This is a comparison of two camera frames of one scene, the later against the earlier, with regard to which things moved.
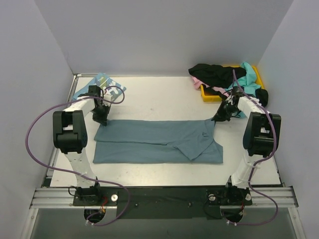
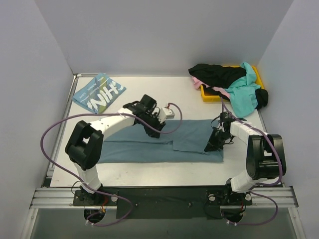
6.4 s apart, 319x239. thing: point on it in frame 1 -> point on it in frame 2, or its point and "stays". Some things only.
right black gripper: [222, 112] -> [217, 137]
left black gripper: [100, 115] -> [151, 126]
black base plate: [164, 202] stays
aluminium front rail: [63, 198] stays
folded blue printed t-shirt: [100, 79] stays
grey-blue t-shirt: [184, 141] stays
